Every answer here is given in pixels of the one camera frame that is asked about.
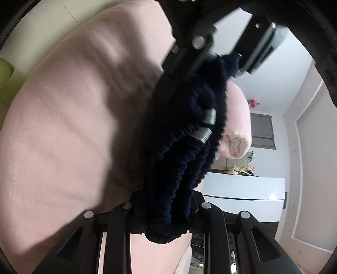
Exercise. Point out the grey door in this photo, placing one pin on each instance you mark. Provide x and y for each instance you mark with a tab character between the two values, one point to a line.
262	126

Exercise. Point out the pink bed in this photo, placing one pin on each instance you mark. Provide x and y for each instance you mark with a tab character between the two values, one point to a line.
65	118

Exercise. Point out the white wardrobe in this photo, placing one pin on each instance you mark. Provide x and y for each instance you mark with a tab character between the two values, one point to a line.
244	189

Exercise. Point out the beige hanging bag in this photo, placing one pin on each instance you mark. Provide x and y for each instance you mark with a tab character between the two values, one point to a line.
233	171

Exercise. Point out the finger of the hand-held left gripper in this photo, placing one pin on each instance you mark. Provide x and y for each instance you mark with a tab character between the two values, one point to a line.
256	50
184	63

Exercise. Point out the rolled pink quilt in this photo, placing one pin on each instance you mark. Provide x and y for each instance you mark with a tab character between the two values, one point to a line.
237	110

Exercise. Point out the red and blue plush toy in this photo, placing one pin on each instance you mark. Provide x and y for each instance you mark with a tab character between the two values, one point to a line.
253	103

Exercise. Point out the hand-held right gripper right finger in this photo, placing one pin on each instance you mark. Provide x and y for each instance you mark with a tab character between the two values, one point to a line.
213	224

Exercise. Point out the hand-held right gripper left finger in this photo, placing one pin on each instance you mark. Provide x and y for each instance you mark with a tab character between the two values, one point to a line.
118	224

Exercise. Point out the beige cabinet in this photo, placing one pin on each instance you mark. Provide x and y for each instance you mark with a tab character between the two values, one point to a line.
223	164

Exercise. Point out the pink plush toy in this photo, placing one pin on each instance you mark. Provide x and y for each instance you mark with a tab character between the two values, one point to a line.
251	167

